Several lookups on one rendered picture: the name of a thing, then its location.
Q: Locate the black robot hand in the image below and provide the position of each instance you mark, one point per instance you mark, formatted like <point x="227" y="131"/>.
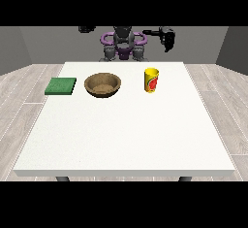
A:
<point x="86" y="29"/>
<point x="167" y="38"/>

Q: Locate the yellow cup with melon print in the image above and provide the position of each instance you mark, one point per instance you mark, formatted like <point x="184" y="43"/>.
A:
<point x="151" y="80"/>

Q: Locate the brown wooden bowl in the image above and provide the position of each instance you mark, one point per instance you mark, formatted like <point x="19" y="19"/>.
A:
<point x="102" y="84"/>

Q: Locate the green square pad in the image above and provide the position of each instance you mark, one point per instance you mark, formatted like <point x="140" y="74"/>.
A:
<point x="60" y="86"/>

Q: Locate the grey robot trunk purple rings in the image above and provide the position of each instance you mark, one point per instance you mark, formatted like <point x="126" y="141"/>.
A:
<point x="122" y="46"/>

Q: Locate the dark table leg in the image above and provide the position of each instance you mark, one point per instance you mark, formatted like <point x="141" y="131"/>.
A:
<point x="62" y="179"/>
<point x="185" y="179"/>

